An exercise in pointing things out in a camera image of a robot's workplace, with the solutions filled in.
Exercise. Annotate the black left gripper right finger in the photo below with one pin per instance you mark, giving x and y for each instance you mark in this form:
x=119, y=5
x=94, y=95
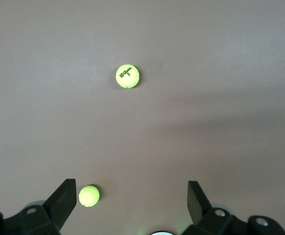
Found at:
x=218, y=220

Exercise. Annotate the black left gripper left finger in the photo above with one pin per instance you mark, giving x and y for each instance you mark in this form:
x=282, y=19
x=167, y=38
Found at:
x=34, y=220

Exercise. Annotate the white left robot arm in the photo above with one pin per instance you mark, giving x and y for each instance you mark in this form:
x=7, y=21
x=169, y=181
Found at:
x=160, y=233

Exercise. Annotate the yellow green tennis ball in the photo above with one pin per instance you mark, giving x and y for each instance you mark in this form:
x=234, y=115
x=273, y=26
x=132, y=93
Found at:
x=89, y=195
x=127, y=76

